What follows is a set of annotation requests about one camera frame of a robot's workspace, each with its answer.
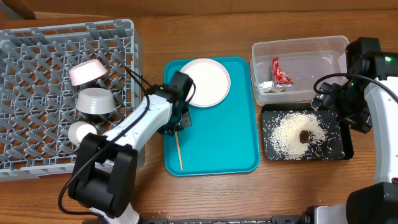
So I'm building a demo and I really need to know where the small pink bowl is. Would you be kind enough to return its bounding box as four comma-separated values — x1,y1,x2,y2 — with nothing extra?
69,59,107,86

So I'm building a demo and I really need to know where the clear plastic bin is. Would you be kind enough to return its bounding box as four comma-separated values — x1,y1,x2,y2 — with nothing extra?
250,35,349,106

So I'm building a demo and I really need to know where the large white plate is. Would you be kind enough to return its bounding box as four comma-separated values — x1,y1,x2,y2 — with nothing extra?
180,58,231,108

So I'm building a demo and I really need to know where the white cup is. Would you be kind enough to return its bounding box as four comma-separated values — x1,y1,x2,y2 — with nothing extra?
68,121,97,145

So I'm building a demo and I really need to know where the grey plastic dish rack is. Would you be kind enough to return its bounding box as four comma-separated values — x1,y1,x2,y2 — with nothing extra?
1,19,143,182

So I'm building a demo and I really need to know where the brown food scrap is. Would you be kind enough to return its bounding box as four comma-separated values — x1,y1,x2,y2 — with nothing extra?
299,130,313,144

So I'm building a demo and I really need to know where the black tray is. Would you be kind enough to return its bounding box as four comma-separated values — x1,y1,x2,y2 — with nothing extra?
261,103,354,162

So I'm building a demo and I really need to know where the red snack wrapper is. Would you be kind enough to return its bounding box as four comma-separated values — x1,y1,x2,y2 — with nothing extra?
272,57,294,85

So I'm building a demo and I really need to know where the grey bowl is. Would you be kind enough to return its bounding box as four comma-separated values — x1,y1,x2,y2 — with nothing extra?
75,88,116,114

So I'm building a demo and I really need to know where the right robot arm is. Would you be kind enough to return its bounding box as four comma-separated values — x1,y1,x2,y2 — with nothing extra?
301,37,397,223

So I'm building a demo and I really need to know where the teal serving tray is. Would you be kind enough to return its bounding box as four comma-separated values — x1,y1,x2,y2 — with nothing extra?
164,57,261,177

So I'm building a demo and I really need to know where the pile of rice grains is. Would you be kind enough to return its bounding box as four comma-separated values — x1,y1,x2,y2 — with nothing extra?
266,111,346,158

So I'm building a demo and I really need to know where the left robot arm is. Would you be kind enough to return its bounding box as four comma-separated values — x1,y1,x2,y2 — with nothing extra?
58,72,196,223

